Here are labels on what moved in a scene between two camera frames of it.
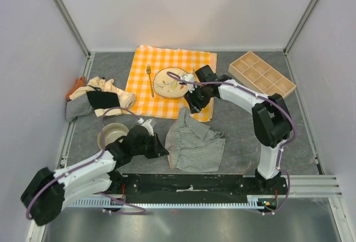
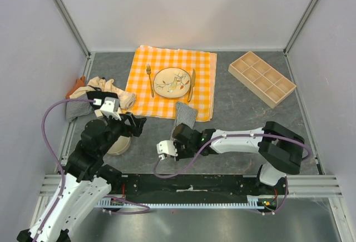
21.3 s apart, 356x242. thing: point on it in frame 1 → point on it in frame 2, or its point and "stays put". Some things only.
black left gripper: (158, 147) → (129, 129)
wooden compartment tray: (254, 72) stays put
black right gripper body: (200, 95) → (184, 151)
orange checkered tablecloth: (147, 62) stays put
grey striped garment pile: (78, 107) stays put
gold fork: (149, 72) stays put
